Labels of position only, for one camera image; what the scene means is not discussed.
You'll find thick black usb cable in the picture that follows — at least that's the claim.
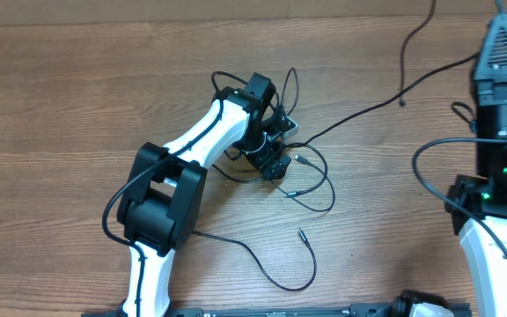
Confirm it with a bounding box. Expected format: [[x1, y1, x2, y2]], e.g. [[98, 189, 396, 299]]
[[279, 0, 507, 149]]

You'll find thin black usb cable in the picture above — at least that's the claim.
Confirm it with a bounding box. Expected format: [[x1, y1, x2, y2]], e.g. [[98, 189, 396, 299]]
[[191, 228, 318, 292]]

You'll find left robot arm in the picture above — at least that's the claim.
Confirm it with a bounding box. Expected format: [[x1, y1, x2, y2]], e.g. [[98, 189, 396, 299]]
[[112, 73, 298, 316]]

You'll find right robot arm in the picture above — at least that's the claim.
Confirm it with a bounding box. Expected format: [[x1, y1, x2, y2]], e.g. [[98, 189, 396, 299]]
[[445, 11, 507, 316]]

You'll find black right camera cable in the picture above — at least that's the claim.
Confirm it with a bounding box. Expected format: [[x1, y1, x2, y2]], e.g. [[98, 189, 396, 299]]
[[411, 100, 507, 317]]

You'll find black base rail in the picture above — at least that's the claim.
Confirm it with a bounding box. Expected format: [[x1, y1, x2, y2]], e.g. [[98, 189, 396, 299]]
[[81, 288, 473, 317]]

